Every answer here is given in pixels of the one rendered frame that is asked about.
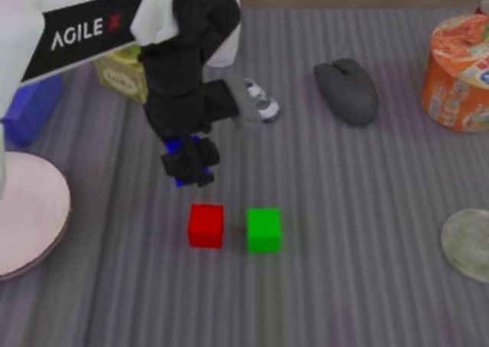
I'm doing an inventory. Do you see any round grey-green disc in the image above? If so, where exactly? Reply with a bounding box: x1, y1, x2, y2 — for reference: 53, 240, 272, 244
440, 207, 489, 284

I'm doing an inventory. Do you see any grey striped table mat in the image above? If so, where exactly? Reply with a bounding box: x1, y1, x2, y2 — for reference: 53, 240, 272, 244
0, 7, 489, 347

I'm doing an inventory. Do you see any pink plate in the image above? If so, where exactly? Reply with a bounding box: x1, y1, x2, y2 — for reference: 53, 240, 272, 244
0, 151, 72, 281

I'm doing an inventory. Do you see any orange instant noodle cup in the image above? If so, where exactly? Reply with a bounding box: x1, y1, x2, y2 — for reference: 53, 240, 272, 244
421, 12, 489, 134

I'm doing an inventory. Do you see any green cube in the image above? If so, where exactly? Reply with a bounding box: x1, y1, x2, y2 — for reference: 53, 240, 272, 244
245, 207, 283, 254

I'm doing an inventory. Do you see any small clear bottle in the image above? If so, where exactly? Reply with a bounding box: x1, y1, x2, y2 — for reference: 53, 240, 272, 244
243, 77, 280, 124

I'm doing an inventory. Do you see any black computer mouse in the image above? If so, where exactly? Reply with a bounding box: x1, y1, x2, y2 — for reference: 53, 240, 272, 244
313, 57, 379, 127

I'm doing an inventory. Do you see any blue box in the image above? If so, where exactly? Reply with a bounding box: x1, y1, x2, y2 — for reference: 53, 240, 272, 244
1, 73, 64, 148

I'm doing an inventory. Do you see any yellow-green box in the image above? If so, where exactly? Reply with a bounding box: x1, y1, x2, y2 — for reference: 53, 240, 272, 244
95, 44, 149, 104

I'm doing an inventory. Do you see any red cube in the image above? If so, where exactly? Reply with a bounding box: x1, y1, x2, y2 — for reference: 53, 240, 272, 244
187, 203, 225, 249

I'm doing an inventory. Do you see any blue cube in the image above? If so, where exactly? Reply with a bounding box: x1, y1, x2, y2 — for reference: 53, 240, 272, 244
164, 133, 212, 188

